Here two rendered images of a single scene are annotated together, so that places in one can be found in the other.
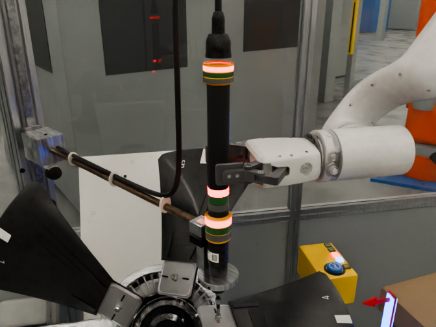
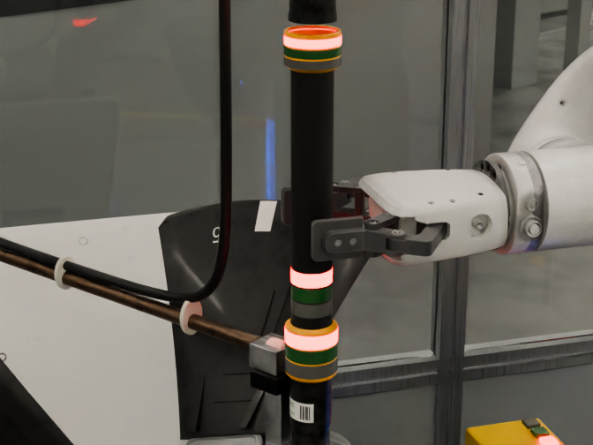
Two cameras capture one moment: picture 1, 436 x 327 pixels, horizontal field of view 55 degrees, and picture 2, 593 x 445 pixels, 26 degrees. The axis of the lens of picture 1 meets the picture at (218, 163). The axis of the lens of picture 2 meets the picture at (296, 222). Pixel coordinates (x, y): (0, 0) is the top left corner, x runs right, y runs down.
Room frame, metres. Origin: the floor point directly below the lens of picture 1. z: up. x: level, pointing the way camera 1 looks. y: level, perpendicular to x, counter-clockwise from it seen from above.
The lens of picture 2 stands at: (-0.35, 0.09, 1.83)
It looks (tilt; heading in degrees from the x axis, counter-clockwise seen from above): 19 degrees down; 355
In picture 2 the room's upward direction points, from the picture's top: straight up
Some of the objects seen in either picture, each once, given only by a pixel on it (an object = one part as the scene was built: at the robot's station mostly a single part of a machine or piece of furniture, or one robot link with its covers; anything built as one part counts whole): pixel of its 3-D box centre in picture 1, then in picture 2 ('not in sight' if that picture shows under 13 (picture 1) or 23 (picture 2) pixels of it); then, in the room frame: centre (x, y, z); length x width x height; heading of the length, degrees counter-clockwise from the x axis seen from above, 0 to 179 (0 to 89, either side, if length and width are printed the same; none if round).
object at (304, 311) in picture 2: (218, 204); (311, 304); (0.60, 0.00, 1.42); 0.03 x 0.03 x 0.01
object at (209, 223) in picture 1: (218, 218); (311, 332); (0.60, 0.00, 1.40); 0.04 x 0.04 x 0.01
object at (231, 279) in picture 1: (213, 252); (301, 404); (0.61, 0.01, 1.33); 0.09 x 0.07 x 0.10; 46
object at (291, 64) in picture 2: (218, 78); (312, 60); (0.60, 0.00, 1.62); 0.04 x 0.04 x 0.01
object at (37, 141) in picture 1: (43, 145); not in sight; (1.03, 0.45, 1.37); 0.10 x 0.07 x 0.08; 46
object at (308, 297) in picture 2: (218, 196); (311, 289); (0.60, 0.00, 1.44); 0.03 x 0.03 x 0.01
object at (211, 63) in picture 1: (218, 72); (312, 49); (0.60, 0.00, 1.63); 0.04 x 0.04 x 0.03
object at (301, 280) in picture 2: (218, 189); (311, 274); (0.60, 0.00, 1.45); 0.03 x 0.03 x 0.01
